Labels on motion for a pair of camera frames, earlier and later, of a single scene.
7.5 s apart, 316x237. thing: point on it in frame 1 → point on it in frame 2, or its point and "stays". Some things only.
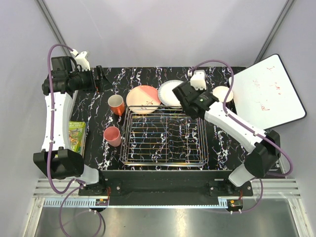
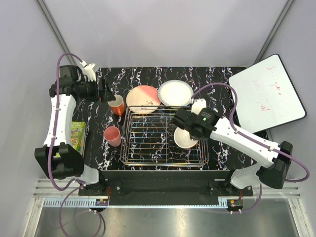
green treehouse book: [77, 130] stays
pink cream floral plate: [143, 95] stays
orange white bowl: [220, 92] → [182, 138]
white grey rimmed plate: [168, 96] stays
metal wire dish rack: [166, 136] stays
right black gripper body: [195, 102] → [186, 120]
